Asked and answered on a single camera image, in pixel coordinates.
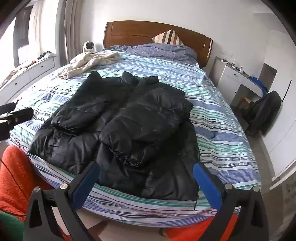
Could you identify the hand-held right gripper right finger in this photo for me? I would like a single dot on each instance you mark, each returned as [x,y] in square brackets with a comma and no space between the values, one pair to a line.
[206,183]

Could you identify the beige curtain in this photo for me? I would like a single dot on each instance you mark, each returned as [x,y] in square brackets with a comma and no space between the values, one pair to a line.
[69,30]

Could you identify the black chair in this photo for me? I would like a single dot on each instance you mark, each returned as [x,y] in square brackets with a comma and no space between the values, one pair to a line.
[266,113]

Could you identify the small white fan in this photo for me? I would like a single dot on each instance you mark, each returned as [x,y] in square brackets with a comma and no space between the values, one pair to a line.
[89,45]

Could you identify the brown wooden headboard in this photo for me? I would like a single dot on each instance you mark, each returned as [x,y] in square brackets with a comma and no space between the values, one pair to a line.
[129,32]

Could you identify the striped blue green bed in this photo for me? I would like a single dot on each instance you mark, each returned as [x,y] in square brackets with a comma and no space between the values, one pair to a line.
[219,129]

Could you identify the green cloth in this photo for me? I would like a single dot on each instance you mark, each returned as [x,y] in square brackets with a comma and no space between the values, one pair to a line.
[9,226]

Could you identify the blue cloth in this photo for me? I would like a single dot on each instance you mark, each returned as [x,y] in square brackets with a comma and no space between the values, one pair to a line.
[260,84]

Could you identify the white desk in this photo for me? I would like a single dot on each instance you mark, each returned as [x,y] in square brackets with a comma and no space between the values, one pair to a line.
[231,76]

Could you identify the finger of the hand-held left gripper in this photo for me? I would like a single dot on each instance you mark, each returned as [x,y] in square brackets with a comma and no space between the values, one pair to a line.
[7,108]
[23,114]

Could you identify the blue plaid pillow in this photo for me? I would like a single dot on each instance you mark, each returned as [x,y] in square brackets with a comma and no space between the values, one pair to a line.
[161,52]

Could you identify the person's orange fleece pants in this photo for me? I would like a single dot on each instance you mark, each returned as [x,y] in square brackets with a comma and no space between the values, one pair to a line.
[13,185]

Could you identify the beige fleece blanket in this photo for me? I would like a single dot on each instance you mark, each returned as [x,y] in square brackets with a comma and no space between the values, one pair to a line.
[92,60]

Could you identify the small wooden stool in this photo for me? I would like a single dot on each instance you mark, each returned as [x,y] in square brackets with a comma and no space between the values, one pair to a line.
[244,103]

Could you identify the black puffer jacket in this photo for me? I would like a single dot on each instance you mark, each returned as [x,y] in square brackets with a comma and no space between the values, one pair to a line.
[143,111]

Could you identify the thin black rod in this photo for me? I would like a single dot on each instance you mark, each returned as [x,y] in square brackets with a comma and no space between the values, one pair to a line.
[288,90]

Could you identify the white window cabinet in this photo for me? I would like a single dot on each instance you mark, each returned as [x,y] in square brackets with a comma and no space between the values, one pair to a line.
[34,69]

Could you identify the brown striped pillow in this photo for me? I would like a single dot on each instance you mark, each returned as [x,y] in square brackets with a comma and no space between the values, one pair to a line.
[167,37]

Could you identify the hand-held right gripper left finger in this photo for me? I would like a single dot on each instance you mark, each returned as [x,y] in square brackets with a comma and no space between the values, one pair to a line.
[85,181]

